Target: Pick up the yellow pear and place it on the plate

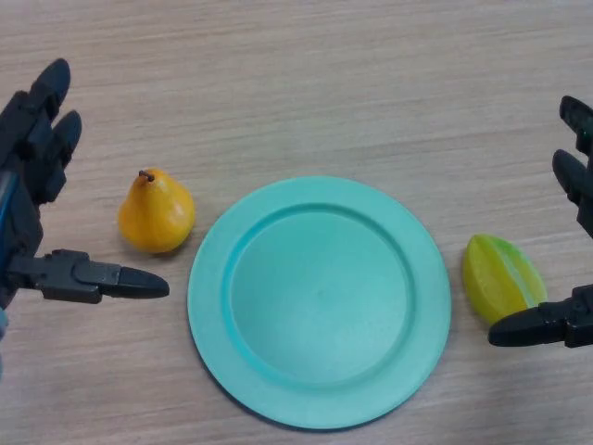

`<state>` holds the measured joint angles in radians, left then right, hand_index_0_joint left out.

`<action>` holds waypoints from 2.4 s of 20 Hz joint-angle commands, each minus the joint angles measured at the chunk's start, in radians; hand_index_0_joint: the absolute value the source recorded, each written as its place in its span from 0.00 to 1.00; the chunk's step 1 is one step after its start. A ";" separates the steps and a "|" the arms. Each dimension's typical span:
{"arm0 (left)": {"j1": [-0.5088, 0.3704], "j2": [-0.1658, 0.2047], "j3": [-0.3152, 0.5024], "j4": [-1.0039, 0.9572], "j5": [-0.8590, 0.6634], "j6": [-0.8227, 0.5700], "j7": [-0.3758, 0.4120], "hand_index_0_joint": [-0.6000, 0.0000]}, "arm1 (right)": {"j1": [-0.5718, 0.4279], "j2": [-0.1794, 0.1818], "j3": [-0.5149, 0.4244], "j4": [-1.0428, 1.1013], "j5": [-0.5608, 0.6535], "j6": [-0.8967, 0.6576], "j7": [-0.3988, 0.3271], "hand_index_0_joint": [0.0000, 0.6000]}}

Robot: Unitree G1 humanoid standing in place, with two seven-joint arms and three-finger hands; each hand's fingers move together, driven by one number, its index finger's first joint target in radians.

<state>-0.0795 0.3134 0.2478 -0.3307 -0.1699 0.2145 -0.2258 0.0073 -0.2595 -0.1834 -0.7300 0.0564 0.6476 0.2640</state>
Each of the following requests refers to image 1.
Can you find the yellow green starfruit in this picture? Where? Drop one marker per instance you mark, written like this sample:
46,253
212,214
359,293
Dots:
500,278

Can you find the yellow pear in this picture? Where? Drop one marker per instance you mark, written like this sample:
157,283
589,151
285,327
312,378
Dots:
155,213

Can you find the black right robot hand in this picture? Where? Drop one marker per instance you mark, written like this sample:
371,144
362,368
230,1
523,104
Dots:
533,326

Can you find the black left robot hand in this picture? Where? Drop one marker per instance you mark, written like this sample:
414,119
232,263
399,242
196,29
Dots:
23,185

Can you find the green round plate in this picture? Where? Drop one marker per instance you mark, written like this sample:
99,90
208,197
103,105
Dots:
319,296

